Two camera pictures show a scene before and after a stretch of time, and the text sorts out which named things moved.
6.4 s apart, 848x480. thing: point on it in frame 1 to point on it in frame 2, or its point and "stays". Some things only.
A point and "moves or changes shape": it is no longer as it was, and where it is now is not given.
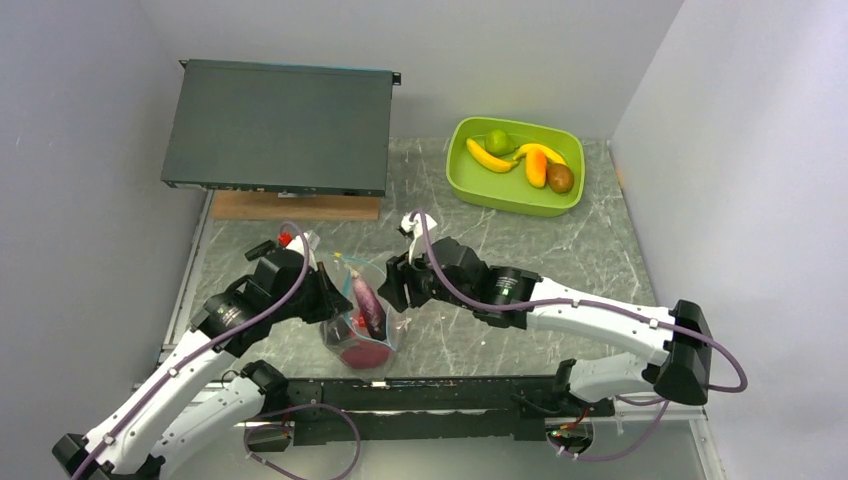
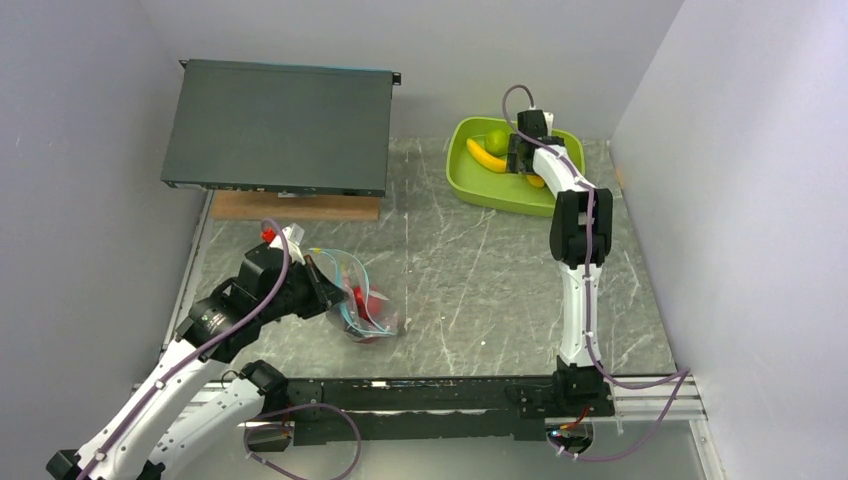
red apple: [361, 322] to [369, 305]
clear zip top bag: [368, 335] moves or changes shape
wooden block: [255, 205] stays
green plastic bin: [509, 191] stays
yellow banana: [488, 160] stays
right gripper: [393, 286] to [513, 165]
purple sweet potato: [366, 355] to [369, 339]
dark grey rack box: [262, 126] stays
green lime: [498, 143] stays
